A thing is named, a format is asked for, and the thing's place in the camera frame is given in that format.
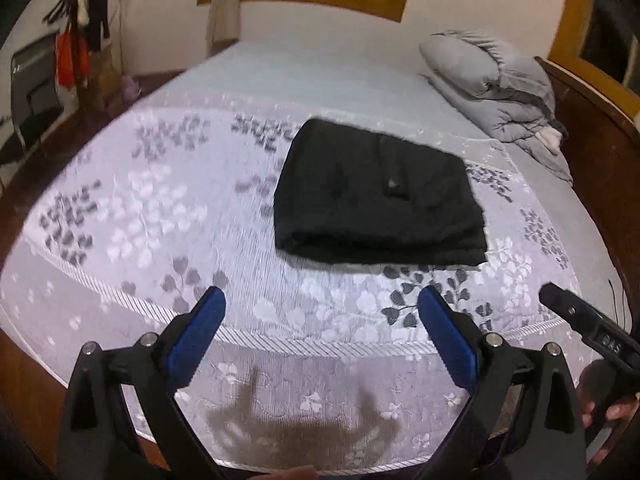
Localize small white cloth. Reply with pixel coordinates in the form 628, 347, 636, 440
537, 127, 564, 155

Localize black hanging cloth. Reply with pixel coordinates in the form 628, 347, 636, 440
82, 0, 111, 53

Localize black pants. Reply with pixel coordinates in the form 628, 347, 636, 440
273, 117, 490, 268

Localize red orange cloth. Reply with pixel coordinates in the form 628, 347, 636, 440
55, 30, 92, 90

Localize brown cardboard box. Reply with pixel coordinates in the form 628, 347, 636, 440
90, 57, 123, 106

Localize wooden coat rack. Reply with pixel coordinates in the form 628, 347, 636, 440
42, 0, 111, 106

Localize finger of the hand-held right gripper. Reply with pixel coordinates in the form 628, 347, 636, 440
539, 282, 584, 322

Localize bed with floral sheet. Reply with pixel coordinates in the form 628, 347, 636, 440
0, 40, 626, 476

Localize wooden headboard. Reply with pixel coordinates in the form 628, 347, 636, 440
535, 55, 640, 321

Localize white curtain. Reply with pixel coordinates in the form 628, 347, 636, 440
206, 0, 242, 57

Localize black metal frame chair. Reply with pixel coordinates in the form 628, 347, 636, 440
9, 40, 67, 153

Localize person's right hand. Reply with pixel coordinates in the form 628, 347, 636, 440
580, 392, 640, 431

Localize wooden door frame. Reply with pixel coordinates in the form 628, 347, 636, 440
547, 0, 596, 63

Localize person's left hand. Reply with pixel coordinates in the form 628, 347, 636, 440
262, 465, 321, 480

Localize grey duvet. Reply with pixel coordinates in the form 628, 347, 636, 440
419, 29, 575, 188

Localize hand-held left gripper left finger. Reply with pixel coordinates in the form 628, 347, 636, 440
57, 285, 228, 480

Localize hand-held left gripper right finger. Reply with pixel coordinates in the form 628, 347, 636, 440
415, 285, 588, 480

